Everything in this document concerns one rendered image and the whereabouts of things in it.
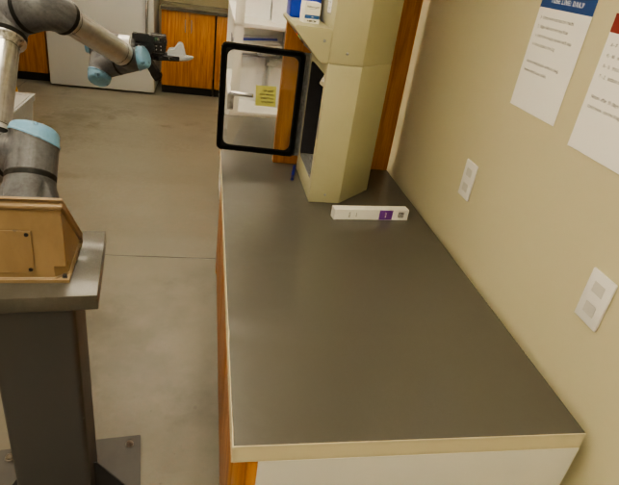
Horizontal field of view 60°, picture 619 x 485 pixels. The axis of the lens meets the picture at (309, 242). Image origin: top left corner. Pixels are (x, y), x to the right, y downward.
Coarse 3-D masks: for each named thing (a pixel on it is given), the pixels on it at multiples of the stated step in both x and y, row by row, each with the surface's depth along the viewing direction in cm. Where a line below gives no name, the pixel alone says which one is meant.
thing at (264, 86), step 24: (240, 72) 194; (264, 72) 195; (288, 72) 195; (240, 96) 198; (264, 96) 199; (288, 96) 199; (240, 120) 203; (264, 120) 203; (288, 120) 204; (240, 144) 207; (264, 144) 208; (288, 144) 208
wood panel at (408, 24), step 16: (416, 0) 195; (416, 16) 198; (288, 32) 194; (400, 32) 200; (288, 48) 196; (304, 48) 197; (400, 48) 203; (400, 64) 206; (400, 80) 209; (400, 96) 212; (384, 112) 214; (384, 128) 218; (384, 144) 221; (272, 160) 217; (288, 160) 218; (384, 160) 225
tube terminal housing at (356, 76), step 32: (352, 0) 157; (384, 0) 163; (352, 32) 161; (384, 32) 170; (320, 64) 177; (352, 64) 166; (384, 64) 178; (352, 96) 171; (384, 96) 187; (320, 128) 175; (352, 128) 177; (320, 160) 180; (352, 160) 186; (320, 192) 186; (352, 192) 195
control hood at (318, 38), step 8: (288, 16) 175; (296, 24) 159; (304, 24) 162; (312, 24) 164; (320, 24) 167; (304, 32) 159; (312, 32) 160; (320, 32) 160; (328, 32) 160; (304, 40) 161; (312, 40) 161; (320, 40) 161; (328, 40) 162; (312, 48) 162; (320, 48) 162; (328, 48) 163; (320, 56) 163; (328, 56) 164
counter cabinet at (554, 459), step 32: (224, 320) 188; (224, 352) 180; (224, 384) 173; (224, 416) 166; (224, 448) 159; (576, 448) 108; (224, 480) 153; (256, 480) 97; (288, 480) 98; (320, 480) 100; (352, 480) 101; (384, 480) 103; (416, 480) 105; (448, 480) 106; (480, 480) 108; (512, 480) 110; (544, 480) 111
